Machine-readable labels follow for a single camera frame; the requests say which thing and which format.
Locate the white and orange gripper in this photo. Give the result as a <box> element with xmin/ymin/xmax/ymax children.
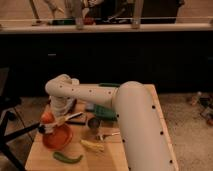
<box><xmin>40</xmin><ymin>104</ymin><xmax>66</xmax><ymax>135</ymax></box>

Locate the brush with light handle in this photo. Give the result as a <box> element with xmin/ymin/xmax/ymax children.
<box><xmin>38</xmin><ymin>112</ymin><xmax>83</xmax><ymax>134</ymax></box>

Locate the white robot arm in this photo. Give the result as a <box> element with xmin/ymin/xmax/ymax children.
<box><xmin>45</xmin><ymin>74</ymin><xmax>177</xmax><ymax>171</ymax></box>

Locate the red bowl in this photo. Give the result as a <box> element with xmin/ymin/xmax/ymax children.
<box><xmin>42</xmin><ymin>124</ymin><xmax>73</xmax><ymax>150</ymax></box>

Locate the green chili pepper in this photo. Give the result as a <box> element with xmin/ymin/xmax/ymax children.
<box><xmin>53</xmin><ymin>152</ymin><xmax>83</xmax><ymax>164</ymax></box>

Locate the black chair base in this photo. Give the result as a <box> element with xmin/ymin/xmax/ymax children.
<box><xmin>0</xmin><ymin>96</ymin><xmax>39</xmax><ymax>171</ymax></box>

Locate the silver fork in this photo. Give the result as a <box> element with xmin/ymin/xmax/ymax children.
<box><xmin>96</xmin><ymin>132</ymin><xmax>120</xmax><ymax>141</ymax></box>

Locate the white counter shelf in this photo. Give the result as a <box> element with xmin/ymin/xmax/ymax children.
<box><xmin>0</xmin><ymin>20</ymin><xmax>213</xmax><ymax>34</ymax></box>

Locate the green handled tool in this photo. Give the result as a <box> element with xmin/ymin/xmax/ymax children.
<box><xmin>85</xmin><ymin>103</ymin><xmax>116</xmax><ymax>121</ymax></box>

